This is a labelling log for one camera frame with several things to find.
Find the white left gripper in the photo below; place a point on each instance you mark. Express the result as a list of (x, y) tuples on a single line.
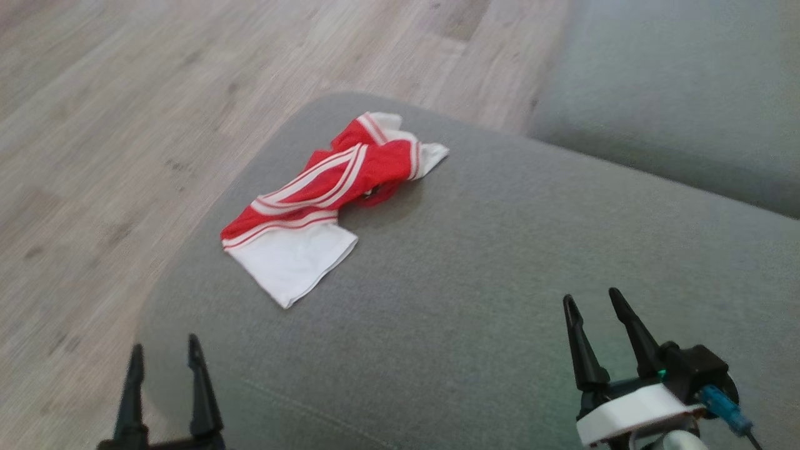
[(162, 445)]

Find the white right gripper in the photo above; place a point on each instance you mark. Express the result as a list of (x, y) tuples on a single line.
[(631, 412)]

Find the red white basketball jersey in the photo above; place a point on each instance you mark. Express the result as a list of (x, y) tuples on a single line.
[(312, 187)]

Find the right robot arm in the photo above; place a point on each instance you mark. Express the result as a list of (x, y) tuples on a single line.
[(675, 440)]

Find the large grey sofa seat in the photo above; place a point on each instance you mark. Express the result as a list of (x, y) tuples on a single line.
[(500, 281)]

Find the grey sofa cushion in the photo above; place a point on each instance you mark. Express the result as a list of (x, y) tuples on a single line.
[(687, 94)]

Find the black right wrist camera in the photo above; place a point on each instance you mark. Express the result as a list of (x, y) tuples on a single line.
[(697, 369)]

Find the blue right camera connector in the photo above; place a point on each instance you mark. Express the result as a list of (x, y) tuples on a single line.
[(728, 412)]

